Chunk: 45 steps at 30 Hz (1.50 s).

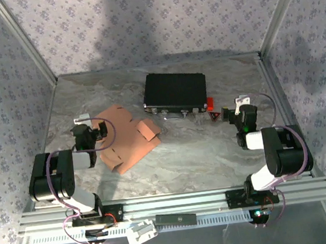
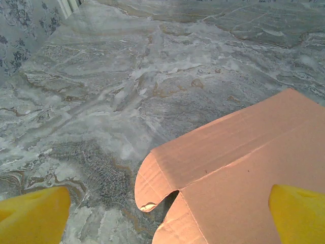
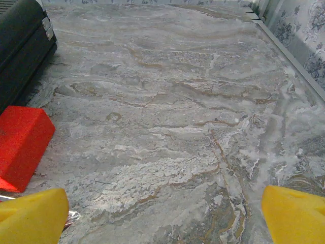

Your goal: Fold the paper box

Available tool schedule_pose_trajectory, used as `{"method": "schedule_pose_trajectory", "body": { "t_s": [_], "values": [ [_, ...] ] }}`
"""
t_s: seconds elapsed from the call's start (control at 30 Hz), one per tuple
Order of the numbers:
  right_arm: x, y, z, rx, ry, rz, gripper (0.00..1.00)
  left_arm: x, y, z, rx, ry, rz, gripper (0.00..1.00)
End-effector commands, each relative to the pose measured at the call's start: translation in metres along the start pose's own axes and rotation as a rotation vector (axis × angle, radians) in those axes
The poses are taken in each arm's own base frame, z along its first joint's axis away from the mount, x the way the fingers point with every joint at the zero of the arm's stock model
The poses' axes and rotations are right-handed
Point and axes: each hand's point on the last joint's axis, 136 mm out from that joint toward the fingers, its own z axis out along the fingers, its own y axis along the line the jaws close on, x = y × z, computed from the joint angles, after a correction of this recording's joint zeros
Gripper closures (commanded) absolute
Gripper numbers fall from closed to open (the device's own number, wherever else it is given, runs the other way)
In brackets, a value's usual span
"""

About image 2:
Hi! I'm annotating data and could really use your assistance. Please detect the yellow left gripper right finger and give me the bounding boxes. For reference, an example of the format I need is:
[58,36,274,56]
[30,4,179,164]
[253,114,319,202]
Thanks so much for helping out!
[268,184,325,244]

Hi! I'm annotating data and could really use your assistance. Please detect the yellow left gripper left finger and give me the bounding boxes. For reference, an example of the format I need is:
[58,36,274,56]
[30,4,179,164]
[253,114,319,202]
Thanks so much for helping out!
[0,186,72,244]

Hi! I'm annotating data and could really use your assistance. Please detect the brown cardboard paper box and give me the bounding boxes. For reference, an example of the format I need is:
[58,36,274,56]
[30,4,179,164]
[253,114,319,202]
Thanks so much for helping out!
[134,87,325,244]

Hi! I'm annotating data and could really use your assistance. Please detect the aluminium frame corner post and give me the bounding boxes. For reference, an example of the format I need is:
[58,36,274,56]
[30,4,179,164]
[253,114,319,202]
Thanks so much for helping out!
[57,0,84,19]

